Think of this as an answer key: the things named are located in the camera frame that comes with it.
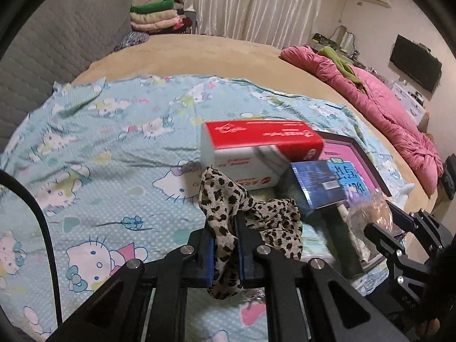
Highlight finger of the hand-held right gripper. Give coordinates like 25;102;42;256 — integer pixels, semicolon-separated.
386;202;447;243
363;222;404;261

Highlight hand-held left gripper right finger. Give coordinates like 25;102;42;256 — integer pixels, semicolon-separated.
235;217;410;342

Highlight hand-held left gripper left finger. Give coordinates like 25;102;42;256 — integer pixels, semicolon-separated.
46;230;215;342

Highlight clear plastic bag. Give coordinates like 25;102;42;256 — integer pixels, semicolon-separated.
347;192;397;240

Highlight leopard print scarf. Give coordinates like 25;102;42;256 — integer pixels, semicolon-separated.
198;166;304;300

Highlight dark box with pink lining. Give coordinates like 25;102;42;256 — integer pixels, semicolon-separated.
278;131;393;279

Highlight black bag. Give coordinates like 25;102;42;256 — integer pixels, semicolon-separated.
441;152;456;201

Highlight dark blue box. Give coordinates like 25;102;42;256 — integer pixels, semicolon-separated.
288;159;349;210

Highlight red and white tissue box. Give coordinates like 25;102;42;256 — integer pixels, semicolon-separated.
199;120;325;190

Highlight pink duvet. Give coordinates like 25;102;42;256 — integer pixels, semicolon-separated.
279;45;445;197

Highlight white cabinet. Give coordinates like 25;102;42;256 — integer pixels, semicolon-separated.
389;81;427;129

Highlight cartoon cat printed blanket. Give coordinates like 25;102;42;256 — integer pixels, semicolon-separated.
0;74;412;342

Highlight green cloth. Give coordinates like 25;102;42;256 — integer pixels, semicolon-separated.
316;46;368;95

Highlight beige bed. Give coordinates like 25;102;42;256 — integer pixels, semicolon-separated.
70;34;439;211

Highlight dark patterned cloth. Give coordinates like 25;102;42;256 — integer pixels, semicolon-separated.
113;31;151;53

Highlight stack of folded clothes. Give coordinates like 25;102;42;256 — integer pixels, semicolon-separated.
128;0;195;37

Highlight grey quilted headboard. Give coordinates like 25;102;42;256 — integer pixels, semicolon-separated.
0;0;135;152

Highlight white curtain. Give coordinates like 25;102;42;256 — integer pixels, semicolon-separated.
181;0;331;49

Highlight black wall television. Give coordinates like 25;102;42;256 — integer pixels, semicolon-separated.
388;34;443;94

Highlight black cable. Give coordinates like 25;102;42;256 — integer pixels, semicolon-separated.
0;168;64;330

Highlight wall mirror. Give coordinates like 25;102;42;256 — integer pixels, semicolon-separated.
329;25;356;53

